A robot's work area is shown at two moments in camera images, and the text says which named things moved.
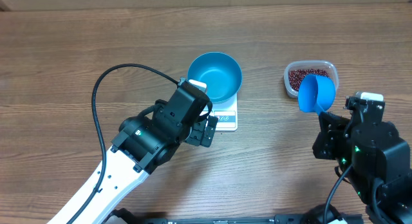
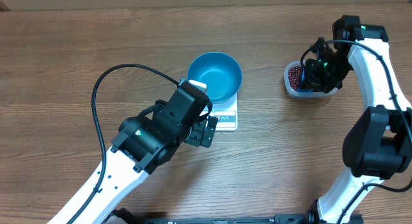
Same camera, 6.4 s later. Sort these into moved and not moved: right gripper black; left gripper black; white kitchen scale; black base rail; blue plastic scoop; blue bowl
Moved: blue plastic scoop; right gripper black
Not moved: white kitchen scale; black base rail; left gripper black; blue bowl
